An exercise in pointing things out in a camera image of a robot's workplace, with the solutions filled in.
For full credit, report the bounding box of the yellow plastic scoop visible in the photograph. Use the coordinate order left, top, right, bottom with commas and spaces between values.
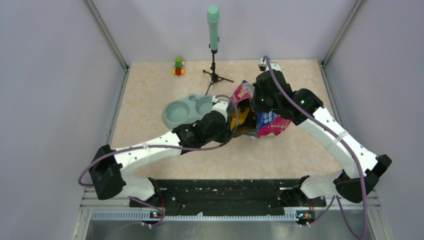
229, 108, 251, 131

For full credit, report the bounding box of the cat food bag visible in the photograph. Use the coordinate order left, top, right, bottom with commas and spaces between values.
231, 80, 291, 139

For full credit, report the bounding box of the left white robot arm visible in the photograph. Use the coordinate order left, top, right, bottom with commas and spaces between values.
87, 110, 231, 207

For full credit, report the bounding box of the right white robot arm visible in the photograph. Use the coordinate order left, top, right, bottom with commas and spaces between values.
251, 69, 392, 206

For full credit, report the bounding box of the green double pet bowl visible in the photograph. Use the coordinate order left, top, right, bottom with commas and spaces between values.
162, 94, 214, 130

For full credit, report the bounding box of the black tripod microphone stand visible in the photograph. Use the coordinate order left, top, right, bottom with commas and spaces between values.
202, 50, 234, 96

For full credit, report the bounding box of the colourful toy block figure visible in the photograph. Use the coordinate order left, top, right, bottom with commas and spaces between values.
172, 57, 185, 76

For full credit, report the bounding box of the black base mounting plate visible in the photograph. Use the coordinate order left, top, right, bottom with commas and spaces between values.
146, 179, 327, 217

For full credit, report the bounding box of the green microphone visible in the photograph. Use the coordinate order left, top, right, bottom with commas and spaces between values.
206, 5, 220, 54

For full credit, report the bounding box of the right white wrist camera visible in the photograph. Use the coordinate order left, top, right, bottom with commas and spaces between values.
258, 57, 283, 76

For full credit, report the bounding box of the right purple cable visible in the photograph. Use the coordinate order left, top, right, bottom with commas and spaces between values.
263, 55, 369, 240

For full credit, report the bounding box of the purple cable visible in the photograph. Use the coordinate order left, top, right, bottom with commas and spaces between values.
263, 55, 369, 240
78, 94, 240, 229

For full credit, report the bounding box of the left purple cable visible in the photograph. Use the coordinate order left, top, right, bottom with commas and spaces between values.
78, 94, 240, 229

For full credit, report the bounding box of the grey cable duct strip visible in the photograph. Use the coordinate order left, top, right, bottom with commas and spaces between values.
90, 210, 299, 222

